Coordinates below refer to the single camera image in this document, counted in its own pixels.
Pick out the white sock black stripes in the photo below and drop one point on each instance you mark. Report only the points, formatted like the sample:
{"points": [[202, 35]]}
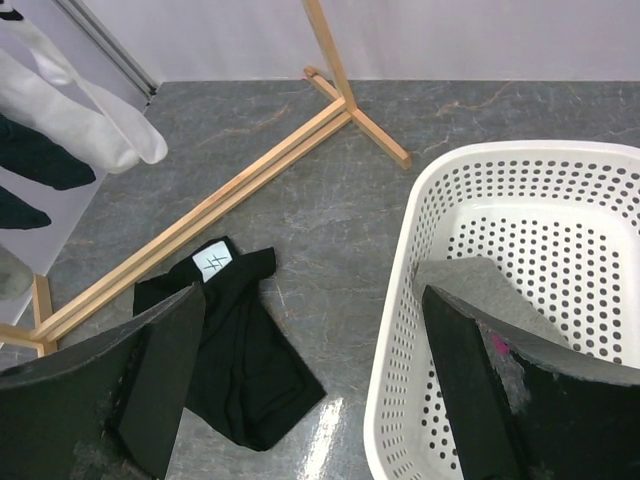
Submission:
{"points": [[56, 70]]}

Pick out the grey sock with white stripes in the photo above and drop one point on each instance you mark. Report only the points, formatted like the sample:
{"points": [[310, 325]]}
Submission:
{"points": [[478, 282]]}

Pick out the white perforated laundry basket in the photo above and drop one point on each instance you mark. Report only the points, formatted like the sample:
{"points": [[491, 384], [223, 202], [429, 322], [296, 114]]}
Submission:
{"points": [[560, 220]]}

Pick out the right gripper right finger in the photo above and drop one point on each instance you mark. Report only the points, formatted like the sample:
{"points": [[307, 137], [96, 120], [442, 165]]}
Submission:
{"points": [[523, 407]]}

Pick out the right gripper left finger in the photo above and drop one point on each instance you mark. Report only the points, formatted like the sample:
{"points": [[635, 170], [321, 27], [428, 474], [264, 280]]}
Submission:
{"points": [[108, 407]]}

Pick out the dark navy sock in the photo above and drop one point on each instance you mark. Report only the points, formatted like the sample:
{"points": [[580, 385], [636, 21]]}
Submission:
{"points": [[35, 157]]}

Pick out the wooden drying rack frame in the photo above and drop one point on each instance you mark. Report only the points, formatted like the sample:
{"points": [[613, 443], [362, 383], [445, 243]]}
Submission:
{"points": [[343, 109]]}

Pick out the black folded garment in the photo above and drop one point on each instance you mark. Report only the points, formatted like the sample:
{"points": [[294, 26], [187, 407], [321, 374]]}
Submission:
{"points": [[249, 383]]}

